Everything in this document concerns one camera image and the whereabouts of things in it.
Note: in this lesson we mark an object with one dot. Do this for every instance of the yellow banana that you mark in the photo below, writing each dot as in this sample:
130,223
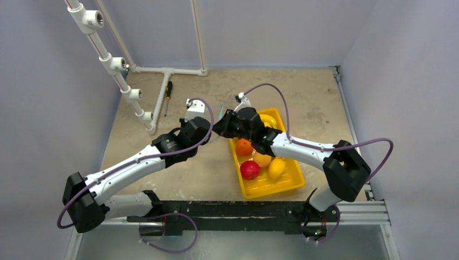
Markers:
268,121

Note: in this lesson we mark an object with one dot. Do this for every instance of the yellow peach with leaf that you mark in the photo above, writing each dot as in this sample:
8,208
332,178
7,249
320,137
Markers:
262,160

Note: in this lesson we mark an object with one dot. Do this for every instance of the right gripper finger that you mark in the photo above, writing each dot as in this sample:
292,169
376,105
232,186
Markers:
219,129
228,117

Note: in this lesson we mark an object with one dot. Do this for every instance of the black yellow screwdriver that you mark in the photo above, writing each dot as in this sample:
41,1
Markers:
168,93

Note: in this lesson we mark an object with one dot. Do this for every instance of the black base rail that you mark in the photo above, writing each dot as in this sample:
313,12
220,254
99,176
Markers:
290,217

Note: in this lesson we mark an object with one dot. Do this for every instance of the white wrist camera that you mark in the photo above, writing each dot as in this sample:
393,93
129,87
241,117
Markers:
195,108
242,101

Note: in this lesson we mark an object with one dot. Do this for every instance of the clear zip top bag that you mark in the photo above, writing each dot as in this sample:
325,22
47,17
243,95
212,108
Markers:
217,114

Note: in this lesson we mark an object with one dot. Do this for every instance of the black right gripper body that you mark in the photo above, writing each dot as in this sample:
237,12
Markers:
229,123

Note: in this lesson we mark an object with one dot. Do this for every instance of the red apple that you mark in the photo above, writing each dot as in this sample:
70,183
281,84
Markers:
249,170

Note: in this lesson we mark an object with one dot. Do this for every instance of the small yellow mango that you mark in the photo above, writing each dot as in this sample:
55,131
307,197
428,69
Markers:
276,168

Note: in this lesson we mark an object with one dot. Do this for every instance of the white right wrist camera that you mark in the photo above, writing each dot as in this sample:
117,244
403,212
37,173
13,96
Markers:
242,101

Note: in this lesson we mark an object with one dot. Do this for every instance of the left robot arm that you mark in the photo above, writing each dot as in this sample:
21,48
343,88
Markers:
85,199

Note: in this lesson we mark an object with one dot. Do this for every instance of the white pvc pipe frame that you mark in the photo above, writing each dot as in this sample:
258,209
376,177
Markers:
90,21

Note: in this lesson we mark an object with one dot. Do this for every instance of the yellow plastic tray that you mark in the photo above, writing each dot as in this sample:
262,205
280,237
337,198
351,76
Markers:
263,185

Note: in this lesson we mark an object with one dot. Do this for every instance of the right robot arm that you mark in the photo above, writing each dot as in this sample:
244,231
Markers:
345,170

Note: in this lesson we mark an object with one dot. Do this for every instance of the orange fruit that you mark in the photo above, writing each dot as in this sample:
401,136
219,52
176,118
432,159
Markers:
243,147

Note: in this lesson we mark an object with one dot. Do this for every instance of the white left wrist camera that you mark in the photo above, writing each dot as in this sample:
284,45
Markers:
195,108

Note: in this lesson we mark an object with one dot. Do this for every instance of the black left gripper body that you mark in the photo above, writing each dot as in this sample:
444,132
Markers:
183,123

